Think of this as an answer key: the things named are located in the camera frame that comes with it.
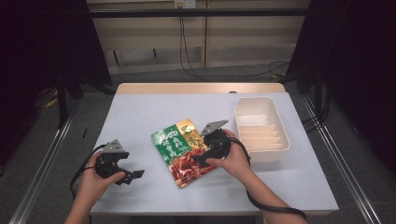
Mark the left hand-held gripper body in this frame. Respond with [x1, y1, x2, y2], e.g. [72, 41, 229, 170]
[94, 139, 131, 180]

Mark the black horizontal frame bar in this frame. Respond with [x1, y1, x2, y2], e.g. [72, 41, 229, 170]
[89, 8, 310, 19]

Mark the black wall cable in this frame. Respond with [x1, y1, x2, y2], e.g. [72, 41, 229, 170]
[178, 16, 291, 79]

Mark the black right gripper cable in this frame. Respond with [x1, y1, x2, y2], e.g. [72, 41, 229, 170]
[228, 136, 308, 222]

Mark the black curtain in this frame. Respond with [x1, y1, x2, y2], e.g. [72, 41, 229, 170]
[0, 0, 112, 166]
[286, 0, 396, 175]

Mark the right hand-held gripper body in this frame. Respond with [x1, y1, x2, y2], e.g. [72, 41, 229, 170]
[199, 119, 233, 161]

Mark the metal floor rail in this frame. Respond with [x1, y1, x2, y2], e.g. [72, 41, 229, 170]
[8, 106, 79, 224]
[301, 95, 382, 224]

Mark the wooden table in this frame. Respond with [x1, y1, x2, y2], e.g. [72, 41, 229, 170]
[90, 82, 340, 217]

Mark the green and red snack packet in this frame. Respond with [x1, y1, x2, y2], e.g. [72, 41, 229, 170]
[150, 118, 219, 189]

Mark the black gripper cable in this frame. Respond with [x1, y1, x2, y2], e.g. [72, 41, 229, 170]
[228, 136, 308, 222]
[69, 144, 107, 203]

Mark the pale table cover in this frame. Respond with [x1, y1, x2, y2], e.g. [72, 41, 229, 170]
[91, 91, 340, 215]

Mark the white wall socket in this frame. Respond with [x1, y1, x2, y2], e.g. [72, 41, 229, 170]
[173, 0, 197, 9]

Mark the person's left hand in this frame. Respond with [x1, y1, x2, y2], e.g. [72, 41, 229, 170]
[76, 150, 127, 203]

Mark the white plastic container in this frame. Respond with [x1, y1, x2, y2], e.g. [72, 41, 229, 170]
[233, 95, 291, 163]

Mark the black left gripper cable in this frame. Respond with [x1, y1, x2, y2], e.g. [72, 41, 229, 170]
[69, 144, 107, 203]

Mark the person's right hand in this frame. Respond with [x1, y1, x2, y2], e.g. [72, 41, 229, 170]
[205, 128, 254, 181]

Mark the black metal stand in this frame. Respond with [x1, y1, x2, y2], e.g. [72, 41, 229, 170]
[56, 73, 69, 130]

